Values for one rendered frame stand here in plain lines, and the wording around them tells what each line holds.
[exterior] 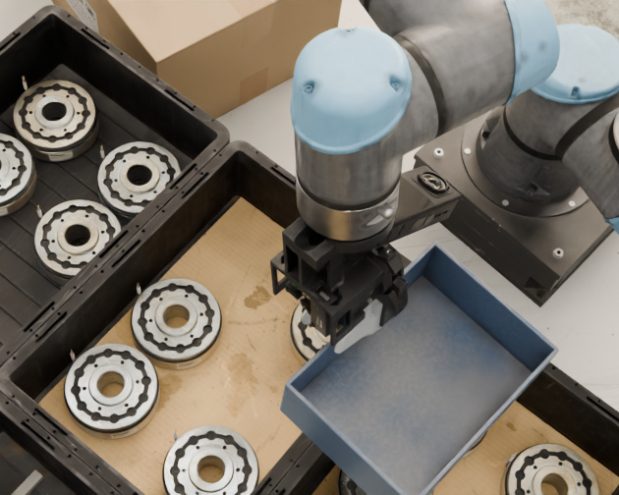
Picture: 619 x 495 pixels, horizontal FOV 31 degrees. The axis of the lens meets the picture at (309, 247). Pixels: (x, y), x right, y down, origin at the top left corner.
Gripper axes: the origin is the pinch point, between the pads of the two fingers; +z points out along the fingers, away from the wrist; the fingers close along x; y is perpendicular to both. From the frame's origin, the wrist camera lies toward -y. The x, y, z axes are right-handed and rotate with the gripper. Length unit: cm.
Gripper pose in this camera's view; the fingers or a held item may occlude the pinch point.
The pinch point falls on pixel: (362, 316)
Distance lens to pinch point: 99.9
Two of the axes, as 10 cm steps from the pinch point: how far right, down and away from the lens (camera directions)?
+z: 0.2, 5.4, 8.4
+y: -7.1, 6.0, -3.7
